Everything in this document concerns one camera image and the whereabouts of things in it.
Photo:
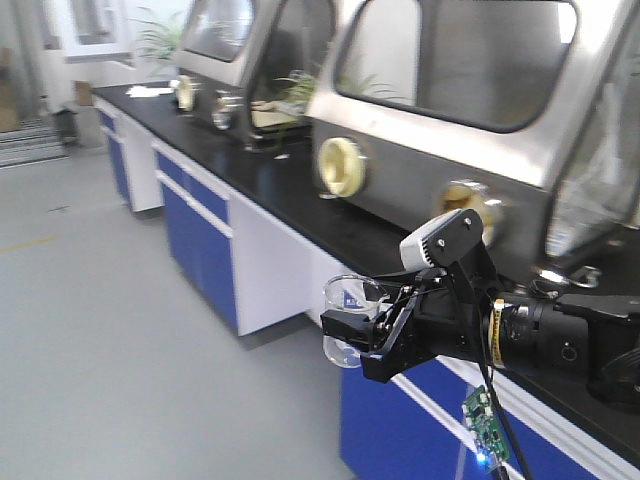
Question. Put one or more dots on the green circuit board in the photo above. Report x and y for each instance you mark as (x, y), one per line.
(492, 449)

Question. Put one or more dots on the blue white lab bench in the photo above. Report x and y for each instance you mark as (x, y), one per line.
(250, 231)

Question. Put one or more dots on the near steel glovebox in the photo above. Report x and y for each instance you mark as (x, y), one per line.
(526, 111)

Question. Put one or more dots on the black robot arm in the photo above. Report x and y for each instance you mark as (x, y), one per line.
(590, 340)

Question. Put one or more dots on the far steel glovebox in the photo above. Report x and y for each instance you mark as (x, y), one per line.
(248, 69)

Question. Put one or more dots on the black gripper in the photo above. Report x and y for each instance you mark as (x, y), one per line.
(435, 312)

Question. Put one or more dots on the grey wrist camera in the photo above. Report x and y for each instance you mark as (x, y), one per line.
(442, 240)

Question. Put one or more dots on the steel glovebox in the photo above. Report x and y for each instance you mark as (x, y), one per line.
(526, 111)
(248, 69)

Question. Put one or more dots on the clear glass beaker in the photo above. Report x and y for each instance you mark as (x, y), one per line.
(353, 294)

